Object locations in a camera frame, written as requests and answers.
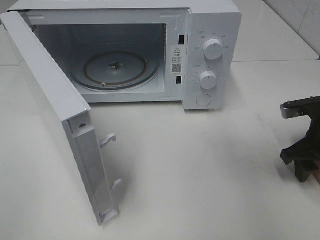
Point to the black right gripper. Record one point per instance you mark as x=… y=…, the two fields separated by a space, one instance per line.
x=306 y=151

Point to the round door release button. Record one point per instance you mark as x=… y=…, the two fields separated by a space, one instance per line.
x=204 y=100

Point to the white microwave door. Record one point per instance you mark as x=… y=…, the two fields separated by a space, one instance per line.
x=65 y=113

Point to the white lower microwave knob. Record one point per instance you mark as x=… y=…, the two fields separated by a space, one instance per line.
x=208 y=80

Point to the white microwave knob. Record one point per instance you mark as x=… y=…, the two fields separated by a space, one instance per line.
x=208 y=80
x=213 y=48

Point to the white upper microwave knob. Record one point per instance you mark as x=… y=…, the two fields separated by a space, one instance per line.
x=213 y=48

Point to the white microwave oven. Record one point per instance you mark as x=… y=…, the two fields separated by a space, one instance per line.
x=175 y=28

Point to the glass microwave turntable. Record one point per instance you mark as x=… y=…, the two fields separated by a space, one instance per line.
x=114 y=66

